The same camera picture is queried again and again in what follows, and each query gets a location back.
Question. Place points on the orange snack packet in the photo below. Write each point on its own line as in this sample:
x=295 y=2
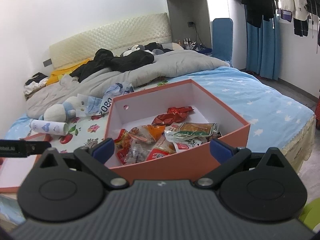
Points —
x=147 y=134

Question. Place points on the grey duvet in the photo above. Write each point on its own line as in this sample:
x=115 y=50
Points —
x=171 y=64

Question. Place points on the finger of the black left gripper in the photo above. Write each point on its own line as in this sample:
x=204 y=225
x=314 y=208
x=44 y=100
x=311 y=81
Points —
x=37 y=147

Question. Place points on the grey wall cabinet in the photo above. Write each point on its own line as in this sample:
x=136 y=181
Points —
x=189 y=20

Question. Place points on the cream padded headboard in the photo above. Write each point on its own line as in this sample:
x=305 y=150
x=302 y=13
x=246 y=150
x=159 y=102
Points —
x=115 y=37

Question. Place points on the white spray can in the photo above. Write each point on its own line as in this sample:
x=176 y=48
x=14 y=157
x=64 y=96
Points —
x=49 y=127

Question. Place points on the pink box lid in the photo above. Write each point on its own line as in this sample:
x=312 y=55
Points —
x=15 y=170

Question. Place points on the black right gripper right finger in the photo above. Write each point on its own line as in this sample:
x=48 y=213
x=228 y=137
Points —
x=229 y=158

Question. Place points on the black clothes pile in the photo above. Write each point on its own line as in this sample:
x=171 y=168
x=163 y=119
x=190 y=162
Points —
x=105 y=59

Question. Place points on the white blue plush toy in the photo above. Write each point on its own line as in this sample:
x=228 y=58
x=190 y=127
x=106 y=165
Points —
x=63 y=112

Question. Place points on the red white snack packet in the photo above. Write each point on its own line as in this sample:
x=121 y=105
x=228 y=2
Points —
x=161 y=148

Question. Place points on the yellow pillow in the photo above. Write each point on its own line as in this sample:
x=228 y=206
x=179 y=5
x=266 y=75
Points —
x=59 y=73

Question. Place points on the blue chair back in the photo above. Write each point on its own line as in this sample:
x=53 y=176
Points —
x=222 y=39

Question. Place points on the green bean snack packet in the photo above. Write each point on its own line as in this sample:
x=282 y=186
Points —
x=185 y=131

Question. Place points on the clear grey snack packet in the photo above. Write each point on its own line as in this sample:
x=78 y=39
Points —
x=137 y=154

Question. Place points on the blue curtain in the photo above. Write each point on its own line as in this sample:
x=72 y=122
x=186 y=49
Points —
x=264 y=49

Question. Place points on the folded clothes on nightstand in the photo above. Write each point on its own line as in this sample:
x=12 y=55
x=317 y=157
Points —
x=37 y=81

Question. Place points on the blue white plastic bag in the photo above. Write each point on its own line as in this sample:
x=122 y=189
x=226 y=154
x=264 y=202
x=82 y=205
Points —
x=94 y=106

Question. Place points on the pink box with white interior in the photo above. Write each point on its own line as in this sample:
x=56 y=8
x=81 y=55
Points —
x=163 y=133

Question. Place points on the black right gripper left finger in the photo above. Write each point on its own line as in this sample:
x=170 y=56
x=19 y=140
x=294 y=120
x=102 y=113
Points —
x=93 y=160

